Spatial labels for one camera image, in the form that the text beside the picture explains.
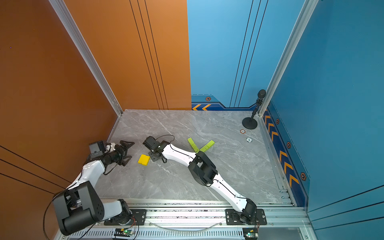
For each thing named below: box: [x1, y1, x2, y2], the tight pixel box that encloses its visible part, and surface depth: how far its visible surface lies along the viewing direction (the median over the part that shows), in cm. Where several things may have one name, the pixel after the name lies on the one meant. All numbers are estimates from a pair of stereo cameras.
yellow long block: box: [137, 154, 151, 166], surface depth 94 cm
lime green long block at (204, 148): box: [199, 145, 209, 152], surface depth 101 cm
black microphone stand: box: [242, 89, 267, 130], surface depth 114 cm
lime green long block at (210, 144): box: [206, 140, 216, 148], surface depth 102 cm
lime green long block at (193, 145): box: [187, 137, 198, 150], surface depth 102 cm
